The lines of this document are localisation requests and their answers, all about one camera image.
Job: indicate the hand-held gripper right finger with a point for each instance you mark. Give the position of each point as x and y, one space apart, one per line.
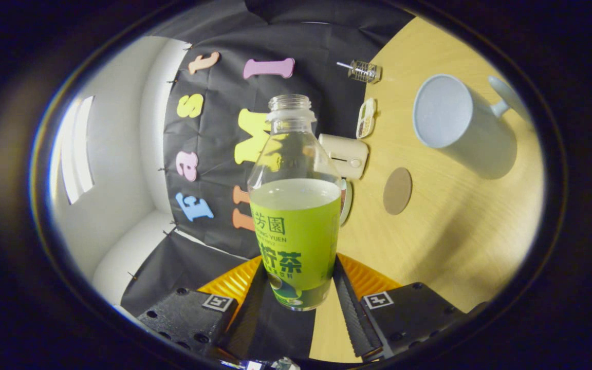
350 313

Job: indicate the green label juice bottle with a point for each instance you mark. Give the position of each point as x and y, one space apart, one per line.
296 231

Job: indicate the white divided snack tray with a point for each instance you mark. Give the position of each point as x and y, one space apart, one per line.
366 118

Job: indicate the ceiling light panel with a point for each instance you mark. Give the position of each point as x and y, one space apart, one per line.
77 154

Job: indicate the round brown coaster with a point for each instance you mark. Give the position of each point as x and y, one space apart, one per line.
398 191

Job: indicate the wooden table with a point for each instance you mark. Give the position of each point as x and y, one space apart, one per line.
455 231

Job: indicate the white toaster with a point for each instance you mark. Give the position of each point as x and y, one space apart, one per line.
347 154

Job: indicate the white straw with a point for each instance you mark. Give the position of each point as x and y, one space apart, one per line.
344 65

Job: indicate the pale green plate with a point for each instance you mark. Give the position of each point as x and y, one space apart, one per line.
346 203

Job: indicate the light blue cup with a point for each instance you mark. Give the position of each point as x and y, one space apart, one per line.
460 133

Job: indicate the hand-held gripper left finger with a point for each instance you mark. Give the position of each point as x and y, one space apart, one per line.
244 329

